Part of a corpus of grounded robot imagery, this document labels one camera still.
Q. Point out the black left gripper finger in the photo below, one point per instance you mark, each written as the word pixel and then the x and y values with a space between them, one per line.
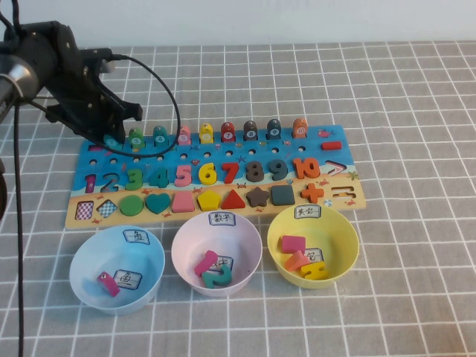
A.
pixel 133 111
pixel 116 132

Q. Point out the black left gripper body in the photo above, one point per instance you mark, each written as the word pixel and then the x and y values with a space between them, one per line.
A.
pixel 85 104

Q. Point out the teal fish piece number 2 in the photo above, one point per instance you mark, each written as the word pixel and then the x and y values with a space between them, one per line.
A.
pixel 111 142

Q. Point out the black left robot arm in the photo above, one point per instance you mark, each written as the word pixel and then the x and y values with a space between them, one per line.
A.
pixel 33 56

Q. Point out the green fish piece number 3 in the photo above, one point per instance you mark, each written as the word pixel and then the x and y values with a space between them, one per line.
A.
pixel 136 137

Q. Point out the teal fish piece number 4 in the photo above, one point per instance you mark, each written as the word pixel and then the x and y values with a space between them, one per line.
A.
pixel 160 137

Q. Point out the pink fish piece number 5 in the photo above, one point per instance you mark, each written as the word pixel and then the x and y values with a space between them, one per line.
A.
pixel 184 135

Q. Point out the green circle piece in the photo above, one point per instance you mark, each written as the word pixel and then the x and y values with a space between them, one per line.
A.
pixel 131 205

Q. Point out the yellow fish piece number 6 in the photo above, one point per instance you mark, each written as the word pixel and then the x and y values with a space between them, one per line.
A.
pixel 206 134

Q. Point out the teal heart piece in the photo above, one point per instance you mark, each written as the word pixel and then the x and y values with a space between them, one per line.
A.
pixel 158 202

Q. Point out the red fish piece number 7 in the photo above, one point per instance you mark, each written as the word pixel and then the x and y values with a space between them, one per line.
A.
pixel 228 132

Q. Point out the pink trapezoid piece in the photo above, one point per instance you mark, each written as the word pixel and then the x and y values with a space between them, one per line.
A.
pixel 183 204

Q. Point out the yellow pentagon piece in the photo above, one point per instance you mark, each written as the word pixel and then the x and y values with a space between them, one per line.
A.
pixel 208 201

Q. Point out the brown fish piece number 8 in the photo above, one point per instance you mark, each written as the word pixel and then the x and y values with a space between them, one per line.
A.
pixel 251 131

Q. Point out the light blue plastic bowl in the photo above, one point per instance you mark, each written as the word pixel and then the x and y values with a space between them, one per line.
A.
pixel 93 256

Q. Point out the red triangle piece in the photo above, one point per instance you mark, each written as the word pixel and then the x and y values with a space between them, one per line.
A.
pixel 233 201

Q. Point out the dark grey fish piece number 9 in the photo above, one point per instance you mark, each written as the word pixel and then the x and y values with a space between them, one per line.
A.
pixel 274 130

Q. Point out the brown star piece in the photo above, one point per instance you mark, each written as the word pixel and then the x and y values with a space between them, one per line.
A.
pixel 257 197

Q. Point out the magenta fish piece number 1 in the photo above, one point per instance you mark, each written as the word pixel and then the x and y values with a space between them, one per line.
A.
pixel 108 283

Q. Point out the pink plastic bowl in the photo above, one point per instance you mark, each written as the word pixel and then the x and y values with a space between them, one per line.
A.
pixel 230 238

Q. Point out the orange fish piece number 10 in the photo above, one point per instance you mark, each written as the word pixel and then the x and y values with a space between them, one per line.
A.
pixel 300 129

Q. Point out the dark grey square piece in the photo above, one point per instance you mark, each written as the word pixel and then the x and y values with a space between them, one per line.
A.
pixel 282 195

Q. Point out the wooden number puzzle board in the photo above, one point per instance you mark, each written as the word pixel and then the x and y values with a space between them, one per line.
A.
pixel 320 156

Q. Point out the orange plus sign piece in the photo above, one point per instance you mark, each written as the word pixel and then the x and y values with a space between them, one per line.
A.
pixel 312 193

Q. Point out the red minus sign piece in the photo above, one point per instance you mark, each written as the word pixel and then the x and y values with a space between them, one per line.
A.
pixel 331 145

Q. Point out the pink rectangle piece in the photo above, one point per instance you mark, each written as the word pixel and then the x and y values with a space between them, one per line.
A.
pixel 292 244

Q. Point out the orange wooden shape piece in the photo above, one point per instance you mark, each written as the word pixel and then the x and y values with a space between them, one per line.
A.
pixel 294 261

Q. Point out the yellow plastic bowl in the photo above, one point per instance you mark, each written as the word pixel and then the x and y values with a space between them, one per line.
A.
pixel 334 241

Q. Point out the yellow equals sign piece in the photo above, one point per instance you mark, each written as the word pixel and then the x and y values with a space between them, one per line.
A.
pixel 314 270

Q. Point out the grey grid tablecloth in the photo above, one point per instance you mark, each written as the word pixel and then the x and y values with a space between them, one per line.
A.
pixel 409 148

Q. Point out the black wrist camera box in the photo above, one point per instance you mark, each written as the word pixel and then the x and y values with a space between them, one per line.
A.
pixel 94 57

